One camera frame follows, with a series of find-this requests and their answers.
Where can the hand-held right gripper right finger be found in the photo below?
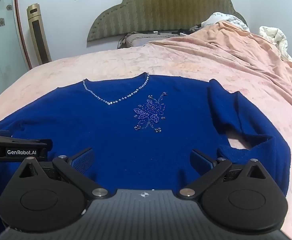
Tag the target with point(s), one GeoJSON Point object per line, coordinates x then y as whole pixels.
{"type": "Point", "coordinates": [200, 161]}

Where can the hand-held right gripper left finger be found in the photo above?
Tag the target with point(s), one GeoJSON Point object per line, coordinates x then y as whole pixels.
{"type": "Point", "coordinates": [84, 161]}

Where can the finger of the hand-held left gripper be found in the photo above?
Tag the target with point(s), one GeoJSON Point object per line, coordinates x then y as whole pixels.
{"type": "Point", "coordinates": [44, 147]}

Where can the blue beaded sweater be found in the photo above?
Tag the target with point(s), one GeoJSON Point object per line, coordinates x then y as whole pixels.
{"type": "Point", "coordinates": [111, 135]}

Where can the dark clothes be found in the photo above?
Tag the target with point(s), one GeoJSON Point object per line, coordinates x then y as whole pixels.
{"type": "Point", "coordinates": [189, 29]}

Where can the bed with pink sheet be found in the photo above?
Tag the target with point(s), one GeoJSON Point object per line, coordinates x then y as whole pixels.
{"type": "Point", "coordinates": [61, 72]}

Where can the gold tower fan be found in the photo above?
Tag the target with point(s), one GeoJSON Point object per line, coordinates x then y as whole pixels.
{"type": "Point", "coordinates": [38, 35]}

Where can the peach blanket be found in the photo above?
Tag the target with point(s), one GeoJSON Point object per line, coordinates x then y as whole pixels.
{"type": "Point", "coordinates": [235, 50]}

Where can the brown pillow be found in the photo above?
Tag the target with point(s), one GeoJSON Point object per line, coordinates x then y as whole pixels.
{"type": "Point", "coordinates": [141, 39]}

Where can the white printed quilt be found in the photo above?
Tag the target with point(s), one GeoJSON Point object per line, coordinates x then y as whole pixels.
{"type": "Point", "coordinates": [220, 18]}

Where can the cream white duvet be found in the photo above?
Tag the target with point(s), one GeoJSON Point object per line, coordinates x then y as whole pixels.
{"type": "Point", "coordinates": [275, 37]}

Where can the olive green padded headboard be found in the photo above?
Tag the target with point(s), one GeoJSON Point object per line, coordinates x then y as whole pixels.
{"type": "Point", "coordinates": [160, 5]}

